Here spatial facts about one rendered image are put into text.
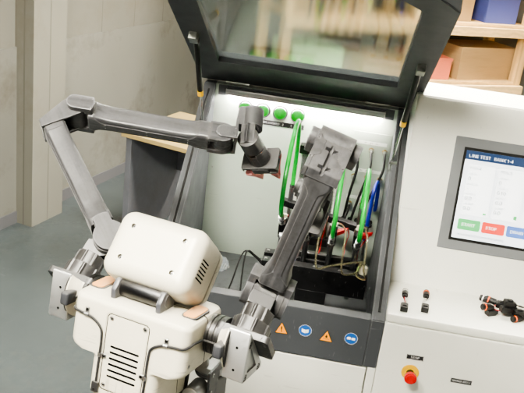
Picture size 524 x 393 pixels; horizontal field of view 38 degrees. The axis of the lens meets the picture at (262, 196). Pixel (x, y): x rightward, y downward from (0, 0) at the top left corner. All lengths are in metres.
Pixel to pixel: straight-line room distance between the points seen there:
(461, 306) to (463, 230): 0.24
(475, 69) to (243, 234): 4.63
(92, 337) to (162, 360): 0.17
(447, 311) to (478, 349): 0.14
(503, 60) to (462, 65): 0.47
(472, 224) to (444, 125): 0.32
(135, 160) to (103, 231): 2.88
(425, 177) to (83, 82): 3.28
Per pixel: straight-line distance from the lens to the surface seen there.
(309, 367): 2.39
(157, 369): 1.63
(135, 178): 4.74
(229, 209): 2.78
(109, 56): 5.50
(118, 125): 2.01
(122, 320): 1.63
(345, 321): 2.30
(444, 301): 2.42
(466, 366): 2.38
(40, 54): 4.70
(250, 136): 1.99
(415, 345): 2.33
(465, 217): 2.46
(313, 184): 1.49
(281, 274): 1.63
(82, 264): 1.80
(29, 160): 4.84
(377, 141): 2.64
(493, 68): 7.30
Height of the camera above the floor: 2.04
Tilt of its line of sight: 21 degrees down
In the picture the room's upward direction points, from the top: 7 degrees clockwise
